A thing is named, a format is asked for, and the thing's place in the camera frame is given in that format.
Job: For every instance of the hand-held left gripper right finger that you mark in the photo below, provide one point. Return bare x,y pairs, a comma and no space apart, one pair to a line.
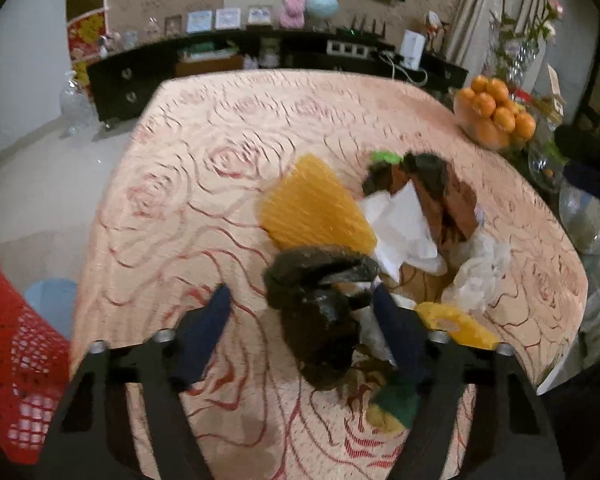
400,330

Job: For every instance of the red festive poster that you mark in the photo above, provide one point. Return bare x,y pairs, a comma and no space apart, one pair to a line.
85,40

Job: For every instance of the white red figurine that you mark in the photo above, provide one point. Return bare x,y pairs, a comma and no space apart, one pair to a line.
436,25

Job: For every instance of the pink plush toy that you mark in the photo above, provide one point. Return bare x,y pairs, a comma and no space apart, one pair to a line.
293,10

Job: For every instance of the green wrapper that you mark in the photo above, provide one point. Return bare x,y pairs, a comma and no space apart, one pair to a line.
385,157

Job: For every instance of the wooden drawer box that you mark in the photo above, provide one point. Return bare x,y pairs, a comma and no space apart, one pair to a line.
207,66

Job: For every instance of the white tower device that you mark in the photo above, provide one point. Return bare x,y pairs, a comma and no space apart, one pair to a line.
412,50

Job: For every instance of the small yellow foam net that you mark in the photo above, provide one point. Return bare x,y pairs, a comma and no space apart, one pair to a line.
455,325

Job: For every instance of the clear water jug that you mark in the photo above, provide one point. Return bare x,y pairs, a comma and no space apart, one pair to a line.
75,105

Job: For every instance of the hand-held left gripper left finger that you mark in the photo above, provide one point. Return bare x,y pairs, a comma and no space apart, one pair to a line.
205,335

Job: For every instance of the black plastic bag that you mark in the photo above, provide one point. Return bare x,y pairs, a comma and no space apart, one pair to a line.
320,320

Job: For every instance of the rose patterned pink tablecloth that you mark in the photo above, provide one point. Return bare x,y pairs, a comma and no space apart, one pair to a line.
205,185

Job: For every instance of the white plastic bag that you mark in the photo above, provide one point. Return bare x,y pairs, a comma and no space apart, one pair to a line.
475,275

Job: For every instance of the small dark photo frame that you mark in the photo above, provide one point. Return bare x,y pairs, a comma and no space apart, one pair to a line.
173,25

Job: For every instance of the black TV cabinet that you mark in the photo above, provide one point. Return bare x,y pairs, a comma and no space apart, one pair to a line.
130,80

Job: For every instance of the large yellow foam net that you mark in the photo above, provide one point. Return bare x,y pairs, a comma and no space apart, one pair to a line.
315,205

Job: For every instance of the orange fruit bowl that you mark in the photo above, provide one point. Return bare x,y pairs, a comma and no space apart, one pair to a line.
480,135

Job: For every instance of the large glass jar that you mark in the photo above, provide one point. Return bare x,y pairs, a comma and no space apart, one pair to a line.
585,220

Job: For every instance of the green box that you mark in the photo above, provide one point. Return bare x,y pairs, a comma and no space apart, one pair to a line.
205,50

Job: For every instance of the black antenna router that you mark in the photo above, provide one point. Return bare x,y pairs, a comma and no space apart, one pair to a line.
367,32

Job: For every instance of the pile of oranges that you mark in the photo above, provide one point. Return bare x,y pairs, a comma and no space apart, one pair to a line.
500,110

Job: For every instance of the red plastic mesh basket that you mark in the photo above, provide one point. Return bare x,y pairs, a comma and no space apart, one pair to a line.
10,340

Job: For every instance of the glass vase with pink flowers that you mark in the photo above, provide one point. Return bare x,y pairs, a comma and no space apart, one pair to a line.
521,60

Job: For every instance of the glass dome ornament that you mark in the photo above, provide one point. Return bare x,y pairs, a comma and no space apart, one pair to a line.
131,39
153,27

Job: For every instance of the light blue plastic stool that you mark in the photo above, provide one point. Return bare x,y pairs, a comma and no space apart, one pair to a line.
50,305

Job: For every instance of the light blue globe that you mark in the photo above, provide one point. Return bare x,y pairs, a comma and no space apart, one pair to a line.
322,5

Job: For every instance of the white power strip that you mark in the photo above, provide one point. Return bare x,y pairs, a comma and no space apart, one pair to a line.
347,47

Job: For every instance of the beige curtain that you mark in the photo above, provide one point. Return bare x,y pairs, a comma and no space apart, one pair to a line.
480,10

